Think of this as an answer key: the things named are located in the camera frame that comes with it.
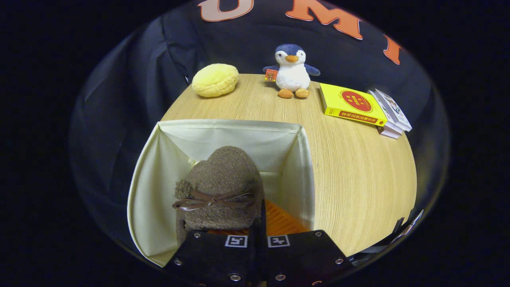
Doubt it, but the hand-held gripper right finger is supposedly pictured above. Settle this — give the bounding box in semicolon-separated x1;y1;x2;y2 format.
261;199;353;287

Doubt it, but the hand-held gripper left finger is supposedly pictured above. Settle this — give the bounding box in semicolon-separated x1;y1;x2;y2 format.
164;199;264;287

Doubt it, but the brown fuzzy slipper shoe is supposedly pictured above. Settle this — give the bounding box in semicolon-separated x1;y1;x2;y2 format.
172;146;266;246

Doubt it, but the beige fabric storage box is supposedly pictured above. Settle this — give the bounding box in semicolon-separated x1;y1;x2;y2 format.
127;119;316;267

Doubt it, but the yellow book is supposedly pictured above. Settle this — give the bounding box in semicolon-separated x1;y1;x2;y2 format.
319;83;388;127

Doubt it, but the yellow plush bun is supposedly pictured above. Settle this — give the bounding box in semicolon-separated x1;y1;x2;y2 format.
192;63;239;98

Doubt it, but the penguin plush toy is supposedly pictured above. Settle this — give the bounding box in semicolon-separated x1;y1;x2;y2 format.
263;43;321;99

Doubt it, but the black backdrop cloth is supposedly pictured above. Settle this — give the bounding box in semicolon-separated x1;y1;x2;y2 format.
70;0;451;256

